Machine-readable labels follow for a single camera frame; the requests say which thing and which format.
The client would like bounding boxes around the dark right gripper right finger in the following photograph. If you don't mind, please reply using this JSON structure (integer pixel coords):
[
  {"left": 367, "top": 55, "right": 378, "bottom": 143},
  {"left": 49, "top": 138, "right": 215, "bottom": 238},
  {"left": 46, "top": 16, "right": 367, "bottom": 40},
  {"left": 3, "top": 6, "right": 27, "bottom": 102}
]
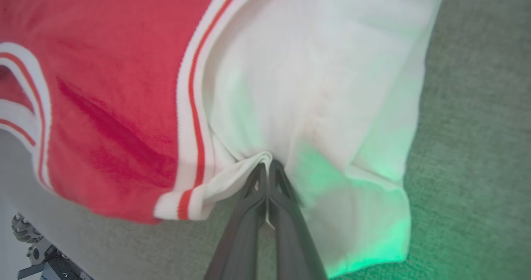
[{"left": 269, "top": 160, "right": 328, "bottom": 280}]

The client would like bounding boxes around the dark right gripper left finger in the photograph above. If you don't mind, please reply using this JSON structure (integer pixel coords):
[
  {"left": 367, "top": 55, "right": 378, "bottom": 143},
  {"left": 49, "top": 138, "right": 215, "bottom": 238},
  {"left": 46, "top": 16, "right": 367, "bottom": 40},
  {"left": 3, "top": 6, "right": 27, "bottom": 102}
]
[{"left": 205, "top": 163, "right": 268, "bottom": 280}]

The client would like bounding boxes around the red and white jersey shirt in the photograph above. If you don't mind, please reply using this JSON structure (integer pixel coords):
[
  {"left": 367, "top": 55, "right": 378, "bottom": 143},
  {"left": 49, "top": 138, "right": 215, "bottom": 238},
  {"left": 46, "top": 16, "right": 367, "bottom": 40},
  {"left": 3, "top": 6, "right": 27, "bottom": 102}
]
[{"left": 0, "top": 0, "right": 448, "bottom": 278}]

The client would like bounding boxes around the white cloth garment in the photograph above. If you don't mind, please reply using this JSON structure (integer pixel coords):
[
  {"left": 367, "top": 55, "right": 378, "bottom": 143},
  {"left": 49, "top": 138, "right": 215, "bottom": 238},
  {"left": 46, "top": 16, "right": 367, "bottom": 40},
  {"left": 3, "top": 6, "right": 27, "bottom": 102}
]
[{"left": 62, "top": 0, "right": 531, "bottom": 280}]

